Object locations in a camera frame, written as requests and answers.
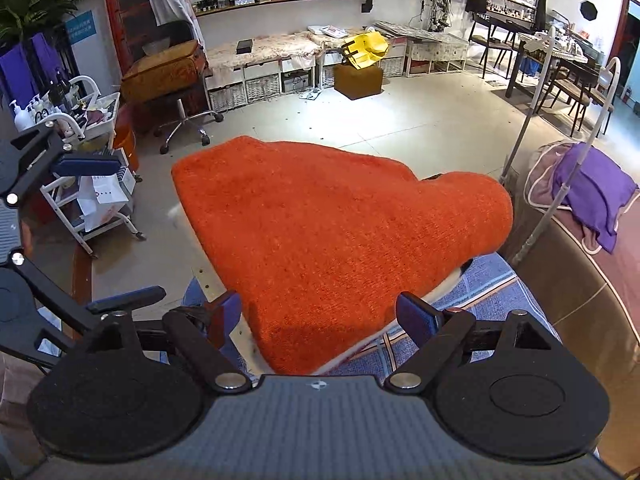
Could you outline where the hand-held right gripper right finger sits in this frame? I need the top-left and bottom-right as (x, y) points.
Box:
(385, 294), (555, 392)

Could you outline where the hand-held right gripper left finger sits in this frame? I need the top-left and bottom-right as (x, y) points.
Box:
(89, 290), (253, 393)

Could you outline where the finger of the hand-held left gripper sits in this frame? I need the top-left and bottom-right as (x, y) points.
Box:
(5, 125), (123, 201)
(12, 255), (167, 356)

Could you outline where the orange knit sweater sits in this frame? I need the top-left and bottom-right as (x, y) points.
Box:
(171, 135), (515, 376)

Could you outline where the white paper bag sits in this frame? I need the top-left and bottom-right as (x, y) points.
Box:
(77, 175), (131, 233)

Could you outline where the orange cylinder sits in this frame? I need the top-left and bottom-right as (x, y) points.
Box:
(112, 110), (141, 171)

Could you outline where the cream dotted folded garment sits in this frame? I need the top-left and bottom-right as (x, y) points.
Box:
(190, 255), (273, 376)

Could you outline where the white trolley cart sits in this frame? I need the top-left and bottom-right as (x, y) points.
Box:
(10, 75), (148, 261)

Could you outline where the blue plaid bedsheet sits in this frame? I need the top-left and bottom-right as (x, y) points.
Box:
(160, 252), (561, 376)

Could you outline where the white pump bottle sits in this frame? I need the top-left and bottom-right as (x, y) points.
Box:
(10, 100), (33, 131)

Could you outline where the brown cushioned rolling stool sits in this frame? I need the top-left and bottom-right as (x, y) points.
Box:
(120, 40), (226, 156)

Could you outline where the brown massage bed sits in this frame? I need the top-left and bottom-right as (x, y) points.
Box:
(500, 140), (640, 476)

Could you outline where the green potted plant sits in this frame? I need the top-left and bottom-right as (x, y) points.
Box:
(0, 0), (76, 56)

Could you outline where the mauve blanket with white piping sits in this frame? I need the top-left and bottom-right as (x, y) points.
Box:
(527, 140), (626, 256)

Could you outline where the white storage bench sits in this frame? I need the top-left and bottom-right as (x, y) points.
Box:
(205, 30), (321, 111)
(405, 30), (471, 78)
(310, 25), (406, 86)

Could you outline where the purple cloth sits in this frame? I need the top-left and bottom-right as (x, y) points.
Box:
(552, 142), (640, 253)

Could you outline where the brown ottoman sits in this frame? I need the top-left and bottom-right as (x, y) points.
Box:
(333, 62), (384, 101)

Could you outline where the dark dining chair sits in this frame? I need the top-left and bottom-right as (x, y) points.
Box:
(467, 15), (516, 78)
(537, 67), (606, 136)

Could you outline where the yellow bag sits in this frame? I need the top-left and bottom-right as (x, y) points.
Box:
(342, 31), (391, 68)

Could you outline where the blue wall sign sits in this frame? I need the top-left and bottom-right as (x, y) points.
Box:
(65, 10), (96, 46)

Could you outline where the red-brown door frame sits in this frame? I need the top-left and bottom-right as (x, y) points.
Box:
(617, 0), (640, 106)

